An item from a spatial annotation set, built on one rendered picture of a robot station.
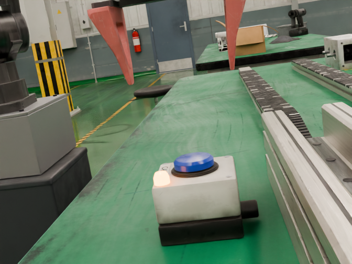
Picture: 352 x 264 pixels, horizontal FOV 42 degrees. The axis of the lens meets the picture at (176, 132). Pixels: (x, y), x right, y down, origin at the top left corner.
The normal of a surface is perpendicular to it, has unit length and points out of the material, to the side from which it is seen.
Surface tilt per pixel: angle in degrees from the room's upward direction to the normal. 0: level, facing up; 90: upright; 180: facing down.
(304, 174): 0
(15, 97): 89
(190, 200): 90
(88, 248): 0
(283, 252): 0
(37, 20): 90
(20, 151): 90
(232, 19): 111
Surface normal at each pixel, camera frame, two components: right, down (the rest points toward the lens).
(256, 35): -0.18, -0.13
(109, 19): -0.02, 0.55
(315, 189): -0.14, -0.97
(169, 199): -0.07, 0.22
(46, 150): 0.98, -0.12
